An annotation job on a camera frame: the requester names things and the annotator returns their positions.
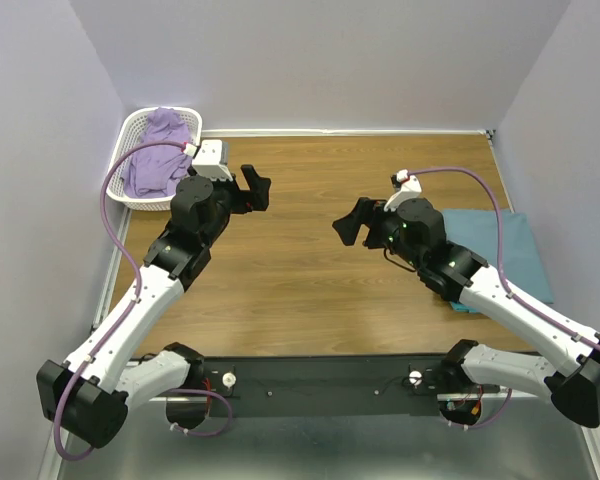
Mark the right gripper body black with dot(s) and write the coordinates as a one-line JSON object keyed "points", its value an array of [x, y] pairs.
{"points": [[371, 223]]}

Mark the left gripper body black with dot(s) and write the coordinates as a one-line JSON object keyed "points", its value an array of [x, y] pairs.
{"points": [[243, 194]]}

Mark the purple t shirt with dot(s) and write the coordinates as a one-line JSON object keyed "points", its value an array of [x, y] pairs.
{"points": [[155, 171]]}

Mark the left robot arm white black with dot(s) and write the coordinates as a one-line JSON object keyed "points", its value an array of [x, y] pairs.
{"points": [[92, 391]]}

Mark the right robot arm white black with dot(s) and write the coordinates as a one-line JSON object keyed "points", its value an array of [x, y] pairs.
{"points": [[565, 367]]}

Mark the folded teal t shirt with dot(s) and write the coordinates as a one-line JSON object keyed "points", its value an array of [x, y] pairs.
{"points": [[477, 231]]}

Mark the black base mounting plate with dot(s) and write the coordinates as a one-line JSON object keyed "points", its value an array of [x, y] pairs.
{"points": [[322, 386]]}

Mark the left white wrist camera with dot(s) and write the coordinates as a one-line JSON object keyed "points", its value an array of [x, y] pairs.
{"points": [[209, 159]]}

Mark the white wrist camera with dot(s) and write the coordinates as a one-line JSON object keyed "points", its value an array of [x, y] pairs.
{"points": [[209, 159], [406, 187]]}

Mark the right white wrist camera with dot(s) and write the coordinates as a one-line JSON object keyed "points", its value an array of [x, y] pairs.
{"points": [[406, 187]]}

